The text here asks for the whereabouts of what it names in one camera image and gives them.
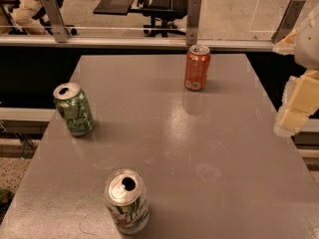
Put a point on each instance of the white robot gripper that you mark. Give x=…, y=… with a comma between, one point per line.
x=309, y=45

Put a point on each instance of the red coke can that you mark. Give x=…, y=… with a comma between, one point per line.
x=196, y=67

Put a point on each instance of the white 7up can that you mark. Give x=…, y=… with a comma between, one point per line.
x=125, y=196

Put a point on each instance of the green soda can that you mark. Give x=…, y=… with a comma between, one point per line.
x=73, y=106

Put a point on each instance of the black office chair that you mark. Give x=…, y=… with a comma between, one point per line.
x=167, y=16

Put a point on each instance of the seated person in background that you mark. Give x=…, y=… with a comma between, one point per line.
x=28, y=13

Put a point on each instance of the right metal rail bracket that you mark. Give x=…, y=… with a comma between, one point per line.
x=288, y=20

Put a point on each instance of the metal rail bracket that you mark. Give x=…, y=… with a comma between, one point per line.
x=60, y=32
x=193, y=14
x=288, y=20

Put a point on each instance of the middle metal rail bracket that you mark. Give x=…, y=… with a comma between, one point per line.
x=193, y=14

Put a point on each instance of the left metal rail bracket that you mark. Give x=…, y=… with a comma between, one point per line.
x=60, y=32

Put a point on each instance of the horizontal metal rail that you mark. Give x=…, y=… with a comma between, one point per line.
x=135, y=43

